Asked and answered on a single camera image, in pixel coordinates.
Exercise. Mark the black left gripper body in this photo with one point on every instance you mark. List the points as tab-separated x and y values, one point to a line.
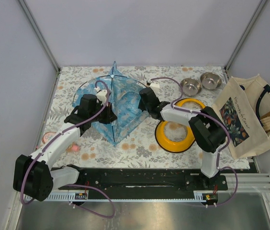
101	117

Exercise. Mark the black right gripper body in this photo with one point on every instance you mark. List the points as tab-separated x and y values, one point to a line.
143	107

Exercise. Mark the blue snowman pet tent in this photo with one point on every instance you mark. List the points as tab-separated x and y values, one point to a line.
105	129

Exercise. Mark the steel pet bowl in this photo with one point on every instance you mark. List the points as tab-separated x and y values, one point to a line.
210	81
191	87

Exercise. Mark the blue snowman tent mat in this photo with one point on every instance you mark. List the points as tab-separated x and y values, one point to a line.
128	114

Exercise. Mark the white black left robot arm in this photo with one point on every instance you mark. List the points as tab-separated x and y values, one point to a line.
33	174

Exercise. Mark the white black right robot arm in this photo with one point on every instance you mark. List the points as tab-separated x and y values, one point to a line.
209	132

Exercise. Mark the pink pet toy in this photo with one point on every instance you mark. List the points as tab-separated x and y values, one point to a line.
71	148

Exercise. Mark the floral white tablecloth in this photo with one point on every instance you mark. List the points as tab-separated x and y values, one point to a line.
139	149

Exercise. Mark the beige canvas tote bag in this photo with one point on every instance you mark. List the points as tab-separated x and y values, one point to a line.
240	105

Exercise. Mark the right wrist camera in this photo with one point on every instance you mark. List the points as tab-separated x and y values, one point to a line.
154	85

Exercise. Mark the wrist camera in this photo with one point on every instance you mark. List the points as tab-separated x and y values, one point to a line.
154	85
101	94

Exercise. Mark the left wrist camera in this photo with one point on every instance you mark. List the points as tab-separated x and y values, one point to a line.
101	94

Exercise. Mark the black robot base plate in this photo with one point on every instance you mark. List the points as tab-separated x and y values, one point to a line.
107	178

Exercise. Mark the white slotted cable duct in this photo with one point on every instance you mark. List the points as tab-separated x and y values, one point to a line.
129	194

